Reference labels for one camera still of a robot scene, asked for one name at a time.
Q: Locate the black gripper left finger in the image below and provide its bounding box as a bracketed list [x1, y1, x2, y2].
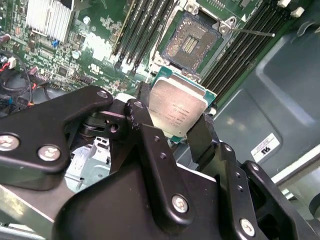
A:
[0, 83, 196, 229]

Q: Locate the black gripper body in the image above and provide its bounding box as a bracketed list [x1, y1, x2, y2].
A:
[53, 140, 233, 240]

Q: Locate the silver topped CPU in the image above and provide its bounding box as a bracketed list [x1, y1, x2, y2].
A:
[147, 66, 218, 145]

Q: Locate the metal wire locking lever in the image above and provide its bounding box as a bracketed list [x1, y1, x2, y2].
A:
[231, 26, 277, 38]
[154, 4, 175, 58]

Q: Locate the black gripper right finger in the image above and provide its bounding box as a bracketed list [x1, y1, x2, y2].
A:
[186, 113, 315, 240]

